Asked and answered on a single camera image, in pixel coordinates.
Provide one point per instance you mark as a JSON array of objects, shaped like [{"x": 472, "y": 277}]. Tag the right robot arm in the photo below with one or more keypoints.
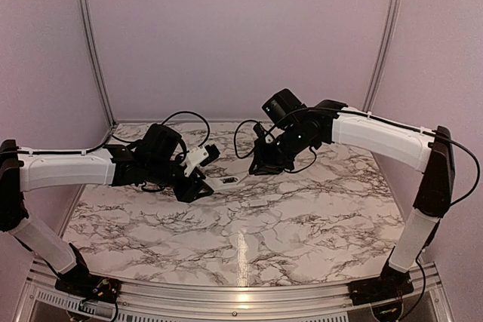
[{"x": 428, "y": 152}]

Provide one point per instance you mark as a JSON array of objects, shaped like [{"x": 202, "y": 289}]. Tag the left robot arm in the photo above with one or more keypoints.
[{"x": 161, "y": 158}]

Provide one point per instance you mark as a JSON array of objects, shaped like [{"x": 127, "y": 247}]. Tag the left aluminium frame post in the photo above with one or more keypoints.
[{"x": 94, "y": 58}]

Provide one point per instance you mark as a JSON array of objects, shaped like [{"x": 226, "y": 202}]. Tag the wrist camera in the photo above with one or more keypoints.
[
  {"x": 263, "y": 134},
  {"x": 200, "y": 156}
]

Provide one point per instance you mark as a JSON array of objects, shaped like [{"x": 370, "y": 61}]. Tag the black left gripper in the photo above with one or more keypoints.
[{"x": 188, "y": 192}]

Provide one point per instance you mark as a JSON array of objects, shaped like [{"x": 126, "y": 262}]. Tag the white battery cover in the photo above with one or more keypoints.
[{"x": 256, "y": 204}]

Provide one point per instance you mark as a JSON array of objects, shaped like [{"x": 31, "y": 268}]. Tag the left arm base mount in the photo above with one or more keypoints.
[{"x": 94, "y": 287}]

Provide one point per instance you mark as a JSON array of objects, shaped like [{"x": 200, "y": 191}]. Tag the right aluminium frame post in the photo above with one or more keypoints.
[{"x": 389, "y": 27}]

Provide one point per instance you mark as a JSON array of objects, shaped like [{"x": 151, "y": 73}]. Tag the white remote control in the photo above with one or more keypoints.
[{"x": 226, "y": 183}]

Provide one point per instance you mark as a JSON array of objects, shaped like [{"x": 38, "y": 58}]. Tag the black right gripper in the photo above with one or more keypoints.
[{"x": 264, "y": 165}]

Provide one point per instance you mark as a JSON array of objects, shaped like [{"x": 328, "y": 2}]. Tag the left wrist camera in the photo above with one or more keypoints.
[{"x": 200, "y": 156}]

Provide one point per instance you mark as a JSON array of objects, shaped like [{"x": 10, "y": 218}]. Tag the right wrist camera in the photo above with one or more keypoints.
[{"x": 263, "y": 134}]

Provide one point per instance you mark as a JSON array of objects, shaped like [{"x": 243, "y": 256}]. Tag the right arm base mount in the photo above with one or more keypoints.
[{"x": 373, "y": 290}]

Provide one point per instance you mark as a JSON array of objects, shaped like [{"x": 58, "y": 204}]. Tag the front aluminium rail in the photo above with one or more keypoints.
[{"x": 150, "y": 301}]

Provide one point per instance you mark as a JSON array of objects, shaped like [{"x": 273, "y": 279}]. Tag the aluminium frame post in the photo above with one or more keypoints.
[
  {"x": 389, "y": 27},
  {"x": 94, "y": 58}
]

